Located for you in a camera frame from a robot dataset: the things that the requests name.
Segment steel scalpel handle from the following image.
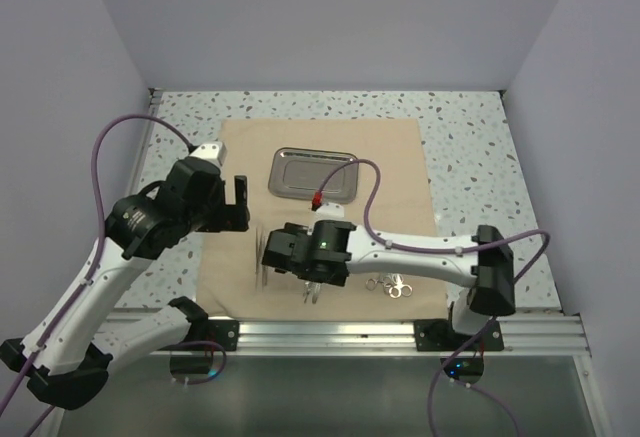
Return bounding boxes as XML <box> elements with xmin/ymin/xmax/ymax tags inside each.
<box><xmin>311</xmin><ymin>282</ymin><xmax>322</xmax><ymax>304</ymax></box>
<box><xmin>303</xmin><ymin>281</ymin><xmax>311</xmax><ymax>303</ymax></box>

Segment steel forceps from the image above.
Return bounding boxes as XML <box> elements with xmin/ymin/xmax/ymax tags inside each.
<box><xmin>255</xmin><ymin>225</ymin><xmax>263</xmax><ymax>290</ymax></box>

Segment steel surgical scissors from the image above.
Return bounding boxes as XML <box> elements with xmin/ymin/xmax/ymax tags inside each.
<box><xmin>382</xmin><ymin>274</ymin><xmax>404</xmax><ymax>298</ymax></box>

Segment beige cloth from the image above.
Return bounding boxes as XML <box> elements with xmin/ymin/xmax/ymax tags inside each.
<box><xmin>196</xmin><ymin>119</ymin><xmax>447</xmax><ymax>322</ymax></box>

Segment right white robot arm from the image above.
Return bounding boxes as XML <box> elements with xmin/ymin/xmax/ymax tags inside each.
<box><xmin>261</xmin><ymin>202</ymin><xmax>516</xmax><ymax>350</ymax></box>

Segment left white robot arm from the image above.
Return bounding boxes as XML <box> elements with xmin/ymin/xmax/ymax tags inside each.
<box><xmin>1</xmin><ymin>141</ymin><xmax>249</xmax><ymax>410</ymax></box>

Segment steel instrument tray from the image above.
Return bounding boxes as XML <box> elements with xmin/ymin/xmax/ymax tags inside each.
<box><xmin>268</xmin><ymin>147</ymin><xmax>358</xmax><ymax>204</ymax></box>

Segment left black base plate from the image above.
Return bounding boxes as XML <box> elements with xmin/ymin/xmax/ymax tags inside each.
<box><xmin>161</xmin><ymin>319</ymin><xmax>240</xmax><ymax>352</ymax></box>

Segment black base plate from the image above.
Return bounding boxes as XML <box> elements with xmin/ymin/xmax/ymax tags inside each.
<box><xmin>161</xmin><ymin>319</ymin><xmax>240</xmax><ymax>352</ymax></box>
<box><xmin>413</xmin><ymin>319</ymin><xmax>505</xmax><ymax>352</ymax></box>

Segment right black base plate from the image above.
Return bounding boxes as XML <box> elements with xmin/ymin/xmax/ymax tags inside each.
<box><xmin>413</xmin><ymin>319</ymin><xmax>505</xmax><ymax>352</ymax></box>

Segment aluminium rail frame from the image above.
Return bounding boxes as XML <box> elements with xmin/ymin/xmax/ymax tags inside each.
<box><xmin>39</xmin><ymin>87</ymin><xmax>599</xmax><ymax>437</ymax></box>

